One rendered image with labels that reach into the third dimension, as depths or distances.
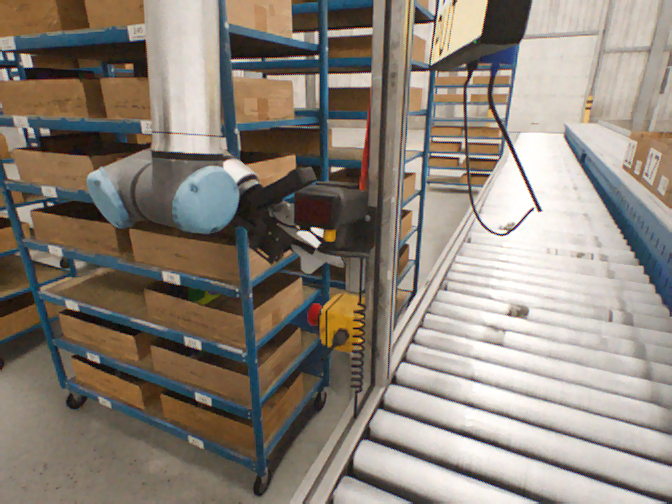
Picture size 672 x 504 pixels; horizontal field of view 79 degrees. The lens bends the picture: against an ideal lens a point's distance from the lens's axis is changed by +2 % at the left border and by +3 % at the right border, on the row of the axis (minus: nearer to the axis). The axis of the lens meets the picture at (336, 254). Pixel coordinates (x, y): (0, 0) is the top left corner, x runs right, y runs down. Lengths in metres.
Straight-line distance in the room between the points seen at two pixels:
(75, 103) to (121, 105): 0.18
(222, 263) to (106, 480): 0.91
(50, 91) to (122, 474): 1.23
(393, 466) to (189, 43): 0.58
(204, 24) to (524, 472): 0.68
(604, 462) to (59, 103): 1.45
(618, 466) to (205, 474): 1.26
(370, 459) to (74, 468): 1.36
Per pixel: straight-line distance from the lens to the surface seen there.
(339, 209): 0.49
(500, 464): 0.63
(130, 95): 1.20
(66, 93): 1.40
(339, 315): 0.64
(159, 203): 0.57
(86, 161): 1.37
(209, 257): 1.13
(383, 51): 0.56
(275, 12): 1.17
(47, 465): 1.88
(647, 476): 0.71
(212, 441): 1.52
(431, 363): 0.79
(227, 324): 1.19
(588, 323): 1.02
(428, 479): 0.59
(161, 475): 1.67
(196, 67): 0.55
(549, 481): 0.64
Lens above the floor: 1.19
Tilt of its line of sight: 21 degrees down
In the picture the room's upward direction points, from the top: straight up
